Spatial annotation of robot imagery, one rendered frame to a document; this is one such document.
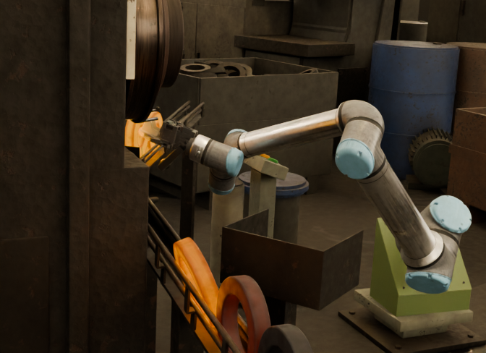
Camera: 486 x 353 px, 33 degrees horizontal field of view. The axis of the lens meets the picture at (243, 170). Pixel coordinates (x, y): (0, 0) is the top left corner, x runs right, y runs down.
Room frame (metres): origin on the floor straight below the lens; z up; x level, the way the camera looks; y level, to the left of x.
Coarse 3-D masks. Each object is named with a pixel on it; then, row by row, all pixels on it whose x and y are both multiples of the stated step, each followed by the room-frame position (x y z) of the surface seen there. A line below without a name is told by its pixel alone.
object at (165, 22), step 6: (162, 0) 2.08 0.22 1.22; (162, 6) 2.07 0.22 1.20; (168, 12) 2.11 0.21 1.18; (168, 18) 2.10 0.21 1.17; (168, 24) 2.10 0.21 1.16; (168, 30) 2.10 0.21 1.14; (168, 36) 2.09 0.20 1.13; (168, 42) 2.09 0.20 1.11; (168, 48) 2.10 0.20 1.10; (168, 54) 2.10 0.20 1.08; (162, 60) 2.06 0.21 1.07; (162, 66) 2.06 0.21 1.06; (162, 72) 2.07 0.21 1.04; (162, 78) 2.12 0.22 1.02; (162, 84) 2.14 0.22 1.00; (156, 96) 2.11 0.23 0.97
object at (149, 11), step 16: (144, 0) 2.03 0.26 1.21; (160, 0) 2.04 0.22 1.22; (144, 16) 2.02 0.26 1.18; (160, 16) 2.02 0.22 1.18; (144, 32) 2.01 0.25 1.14; (160, 32) 2.02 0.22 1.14; (144, 48) 2.01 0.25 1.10; (160, 48) 2.02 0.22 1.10; (144, 64) 2.02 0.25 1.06; (160, 64) 2.02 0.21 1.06; (144, 80) 2.03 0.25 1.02; (144, 96) 2.06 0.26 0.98; (128, 112) 2.10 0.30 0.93; (144, 112) 2.11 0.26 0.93
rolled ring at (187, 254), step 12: (180, 240) 1.56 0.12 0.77; (192, 240) 1.53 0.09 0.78; (180, 252) 1.52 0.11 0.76; (192, 252) 1.50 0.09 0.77; (180, 264) 1.59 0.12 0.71; (192, 264) 1.48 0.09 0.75; (204, 264) 1.48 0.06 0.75; (192, 276) 1.48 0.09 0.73; (204, 276) 1.47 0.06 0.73; (204, 288) 1.46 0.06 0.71; (216, 288) 1.46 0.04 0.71; (204, 300) 1.46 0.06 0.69; (216, 300) 1.46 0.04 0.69; (204, 312) 1.51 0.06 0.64
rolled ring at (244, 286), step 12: (240, 276) 1.40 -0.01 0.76; (228, 288) 1.41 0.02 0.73; (240, 288) 1.36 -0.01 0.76; (252, 288) 1.36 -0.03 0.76; (228, 300) 1.43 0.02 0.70; (240, 300) 1.36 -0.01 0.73; (252, 300) 1.33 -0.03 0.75; (264, 300) 1.34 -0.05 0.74; (216, 312) 1.46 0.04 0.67; (228, 312) 1.44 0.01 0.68; (252, 312) 1.31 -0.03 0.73; (264, 312) 1.32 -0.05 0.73; (228, 324) 1.43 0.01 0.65; (252, 324) 1.31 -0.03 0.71; (264, 324) 1.31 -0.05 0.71; (252, 336) 1.30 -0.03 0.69; (240, 348) 1.41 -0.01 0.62; (252, 348) 1.30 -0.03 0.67
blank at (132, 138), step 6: (126, 126) 2.68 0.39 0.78; (132, 126) 2.68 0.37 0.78; (138, 126) 2.71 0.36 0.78; (126, 132) 2.67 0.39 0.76; (132, 132) 2.67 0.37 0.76; (126, 138) 2.67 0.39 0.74; (132, 138) 2.67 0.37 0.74; (138, 138) 2.77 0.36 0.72; (144, 138) 2.77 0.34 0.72; (126, 144) 2.67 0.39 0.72; (132, 144) 2.67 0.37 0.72; (138, 144) 2.75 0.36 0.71; (144, 144) 2.77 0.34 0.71; (144, 150) 2.77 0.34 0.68
